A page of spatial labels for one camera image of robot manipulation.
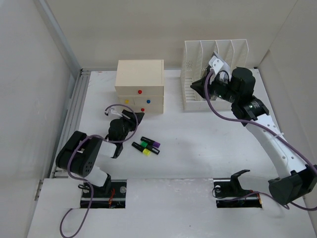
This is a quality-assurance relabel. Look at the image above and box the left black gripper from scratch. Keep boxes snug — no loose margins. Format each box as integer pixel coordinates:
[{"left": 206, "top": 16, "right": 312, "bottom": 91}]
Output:
[{"left": 117, "top": 110, "right": 143, "bottom": 143}]

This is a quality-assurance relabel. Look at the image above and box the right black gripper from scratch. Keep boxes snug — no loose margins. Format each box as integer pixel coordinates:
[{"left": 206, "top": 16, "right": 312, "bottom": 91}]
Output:
[{"left": 190, "top": 72, "right": 239, "bottom": 104}]

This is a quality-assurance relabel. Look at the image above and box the green capped black highlighter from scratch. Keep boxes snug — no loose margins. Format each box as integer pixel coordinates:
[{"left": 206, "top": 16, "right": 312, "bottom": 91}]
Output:
[{"left": 132, "top": 142, "right": 145, "bottom": 152}]

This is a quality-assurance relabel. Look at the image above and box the purple capped black highlighter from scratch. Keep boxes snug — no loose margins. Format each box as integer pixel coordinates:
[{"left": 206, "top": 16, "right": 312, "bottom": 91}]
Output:
[{"left": 141, "top": 136, "right": 160, "bottom": 148}]

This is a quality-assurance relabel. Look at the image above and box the black marker pen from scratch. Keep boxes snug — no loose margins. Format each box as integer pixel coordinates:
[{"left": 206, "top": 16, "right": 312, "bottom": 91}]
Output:
[{"left": 146, "top": 145, "right": 160, "bottom": 155}]

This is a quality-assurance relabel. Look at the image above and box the yellow highlighter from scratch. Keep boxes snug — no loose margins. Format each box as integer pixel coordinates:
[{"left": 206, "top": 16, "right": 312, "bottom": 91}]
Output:
[{"left": 142, "top": 149, "right": 151, "bottom": 156}]

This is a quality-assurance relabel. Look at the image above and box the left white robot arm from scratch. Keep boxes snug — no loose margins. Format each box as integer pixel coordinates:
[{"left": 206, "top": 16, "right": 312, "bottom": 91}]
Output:
[{"left": 55, "top": 110, "right": 145, "bottom": 197}]

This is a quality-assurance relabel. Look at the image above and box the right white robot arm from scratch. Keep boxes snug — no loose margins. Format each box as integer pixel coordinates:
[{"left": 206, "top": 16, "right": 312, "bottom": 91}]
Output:
[{"left": 190, "top": 67, "right": 317, "bottom": 205}]

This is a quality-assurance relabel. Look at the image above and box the cream drawer cabinet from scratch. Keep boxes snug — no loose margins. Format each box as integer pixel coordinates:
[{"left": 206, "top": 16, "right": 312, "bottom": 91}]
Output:
[{"left": 114, "top": 59, "right": 165, "bottom": 115}]

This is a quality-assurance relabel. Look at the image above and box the white mesh file organizer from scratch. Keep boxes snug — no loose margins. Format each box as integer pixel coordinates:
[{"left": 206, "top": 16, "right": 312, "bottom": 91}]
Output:
[{"left": 180, "top": 39, "right": 249, "bottom": 112}]

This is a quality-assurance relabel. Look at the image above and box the dark grey booklet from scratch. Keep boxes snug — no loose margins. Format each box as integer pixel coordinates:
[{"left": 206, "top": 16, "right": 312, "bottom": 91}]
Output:
[{"left": 212, "top": 52, "right": 231, "bottom": 83}]

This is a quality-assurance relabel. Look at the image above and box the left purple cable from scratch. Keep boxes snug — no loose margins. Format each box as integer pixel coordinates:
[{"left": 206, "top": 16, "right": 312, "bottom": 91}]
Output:
[{"left": 59, "top": 104, "right": 139, "bottom": 238}]

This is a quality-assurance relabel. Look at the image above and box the purple cable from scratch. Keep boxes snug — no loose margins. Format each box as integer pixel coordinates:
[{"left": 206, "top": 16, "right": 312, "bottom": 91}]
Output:
[
  {"left": 203, "top": 70, "right": 317, "bottom": 211},
  {"left": 59, "top": 104, "right": 139, "bottom": 238}
]

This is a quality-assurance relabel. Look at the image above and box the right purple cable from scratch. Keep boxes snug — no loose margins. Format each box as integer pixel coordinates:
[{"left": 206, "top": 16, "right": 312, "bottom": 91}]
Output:
[{"left": 203, "top": 70, "right": 317, "bottom": 211}]

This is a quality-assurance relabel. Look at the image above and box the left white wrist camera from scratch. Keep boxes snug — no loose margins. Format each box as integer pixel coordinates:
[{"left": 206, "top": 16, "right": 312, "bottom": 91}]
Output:
[{"left": 105, "top": 106, "right": 122, "bottom": 119}]

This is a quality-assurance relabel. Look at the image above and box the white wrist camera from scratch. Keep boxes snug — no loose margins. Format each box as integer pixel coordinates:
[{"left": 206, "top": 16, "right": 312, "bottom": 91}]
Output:
[
  {"left": 105, "top": 106, "right": 122, "bottom": 119},
  {"left": 209, "top": 55, "right": 224, "bottom": 75}
]

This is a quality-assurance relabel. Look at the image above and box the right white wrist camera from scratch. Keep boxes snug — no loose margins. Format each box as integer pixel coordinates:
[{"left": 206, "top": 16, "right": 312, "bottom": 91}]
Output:
[{"left": 209, "top": 55, "right": 224, "bottom": 75}]

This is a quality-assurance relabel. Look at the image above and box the aluminium rail frame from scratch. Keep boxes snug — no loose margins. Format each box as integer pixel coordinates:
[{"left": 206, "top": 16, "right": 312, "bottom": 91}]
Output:
[{"left": 48, "top": 69, "right": 91, "bottom": 179}]

